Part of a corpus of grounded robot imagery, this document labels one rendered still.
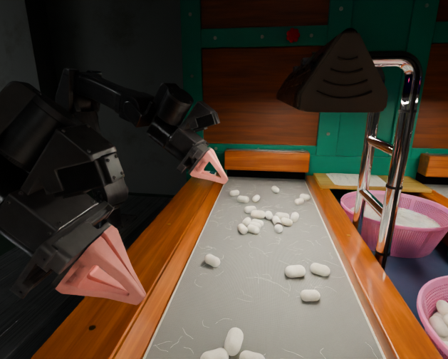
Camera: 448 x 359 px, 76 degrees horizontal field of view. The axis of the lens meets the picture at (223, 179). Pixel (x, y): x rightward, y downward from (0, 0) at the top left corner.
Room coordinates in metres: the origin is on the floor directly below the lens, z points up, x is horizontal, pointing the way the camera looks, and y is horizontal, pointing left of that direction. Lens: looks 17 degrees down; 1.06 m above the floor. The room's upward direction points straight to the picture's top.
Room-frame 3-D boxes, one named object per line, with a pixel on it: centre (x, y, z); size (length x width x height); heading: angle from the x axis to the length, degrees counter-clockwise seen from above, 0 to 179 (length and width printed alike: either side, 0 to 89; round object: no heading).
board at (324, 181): (0.93, -0.48, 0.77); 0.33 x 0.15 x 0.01; 82
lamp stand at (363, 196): (0.57, -0.23, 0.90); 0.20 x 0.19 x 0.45; 172
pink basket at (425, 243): (0.72, -0.45, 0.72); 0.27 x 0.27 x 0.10
